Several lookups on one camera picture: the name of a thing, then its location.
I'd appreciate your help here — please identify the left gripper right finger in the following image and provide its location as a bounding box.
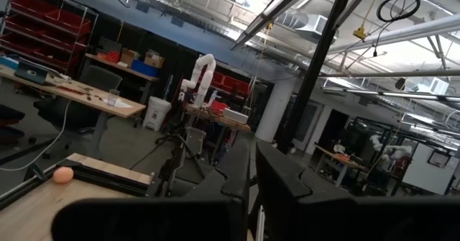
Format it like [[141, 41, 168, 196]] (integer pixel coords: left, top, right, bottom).
[[255, 141, 460, 241]]

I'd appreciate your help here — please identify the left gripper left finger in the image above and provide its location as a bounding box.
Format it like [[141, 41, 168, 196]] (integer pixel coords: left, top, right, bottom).
[[51, 139, 252, 241]]

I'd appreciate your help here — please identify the toy peach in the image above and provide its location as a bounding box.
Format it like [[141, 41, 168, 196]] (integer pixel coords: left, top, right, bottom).
[[52, 166, 75, 184]]

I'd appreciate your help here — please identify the white trash bin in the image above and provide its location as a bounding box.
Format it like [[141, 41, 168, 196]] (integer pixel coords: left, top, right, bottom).
[[142, 96, 173, 132]]

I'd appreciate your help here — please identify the whiteboard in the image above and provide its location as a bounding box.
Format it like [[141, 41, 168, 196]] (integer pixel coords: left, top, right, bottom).
[[402, 143, 460, 195]]

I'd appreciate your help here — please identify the small wooden table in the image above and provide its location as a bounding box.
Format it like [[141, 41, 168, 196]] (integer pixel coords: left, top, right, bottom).
[[185, 104, 252, 132]]

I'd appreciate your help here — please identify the white pillar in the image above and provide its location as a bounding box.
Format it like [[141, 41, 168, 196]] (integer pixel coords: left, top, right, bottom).
[[254, 77, 299, 143]]

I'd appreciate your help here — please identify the white box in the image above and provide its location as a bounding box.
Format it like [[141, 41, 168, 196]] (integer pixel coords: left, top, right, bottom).
[[222, 107, 249, 125]]

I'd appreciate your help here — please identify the clear plastic cup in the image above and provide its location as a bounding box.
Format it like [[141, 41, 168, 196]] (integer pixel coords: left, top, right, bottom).
[[106, 88, 120, 107]]

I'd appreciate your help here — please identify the long wooden desk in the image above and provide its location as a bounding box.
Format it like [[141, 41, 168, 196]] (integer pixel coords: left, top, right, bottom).
[[0, 64, 147, 159]]

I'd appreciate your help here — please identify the blue storage bin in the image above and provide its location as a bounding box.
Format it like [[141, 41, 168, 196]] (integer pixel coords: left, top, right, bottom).
[[131, 59, 161, 78]]

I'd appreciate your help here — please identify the dark office chair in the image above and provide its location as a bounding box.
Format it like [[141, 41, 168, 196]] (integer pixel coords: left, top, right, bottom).
[[34, 65, 123, 159]]

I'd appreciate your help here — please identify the cardboard box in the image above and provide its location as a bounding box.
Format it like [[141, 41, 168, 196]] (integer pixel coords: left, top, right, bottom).
[[120, 48, 139, 68], [144, 52, 166, 69]]

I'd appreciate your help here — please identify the yellow hanging plug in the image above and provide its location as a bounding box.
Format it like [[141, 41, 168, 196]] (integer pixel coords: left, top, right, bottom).
[[352, 24, 367, 40]]

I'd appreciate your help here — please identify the shelf with red bins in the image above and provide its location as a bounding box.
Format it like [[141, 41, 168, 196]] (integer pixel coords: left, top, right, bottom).
[[0, 0, 98, 73]]

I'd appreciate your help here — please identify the black metal table frame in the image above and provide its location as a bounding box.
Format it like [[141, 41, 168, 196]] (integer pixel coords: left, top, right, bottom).
[[0, 158, 155, 212]]

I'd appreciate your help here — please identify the white cable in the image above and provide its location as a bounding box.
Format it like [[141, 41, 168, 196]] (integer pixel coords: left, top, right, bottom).
[[0, 100, 73, 173]]

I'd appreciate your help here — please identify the black vertical frame post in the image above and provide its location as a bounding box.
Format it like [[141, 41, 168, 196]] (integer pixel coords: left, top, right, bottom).
[[276, 0, 359, 154]]

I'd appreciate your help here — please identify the white ceiling duct pipe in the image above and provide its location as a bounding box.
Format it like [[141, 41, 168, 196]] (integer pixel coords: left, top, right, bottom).
[[326, 14, 460, 55]]

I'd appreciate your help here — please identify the hanging black cable coil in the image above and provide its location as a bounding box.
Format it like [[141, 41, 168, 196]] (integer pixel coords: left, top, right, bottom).
[[376, 0, 421, 23]]

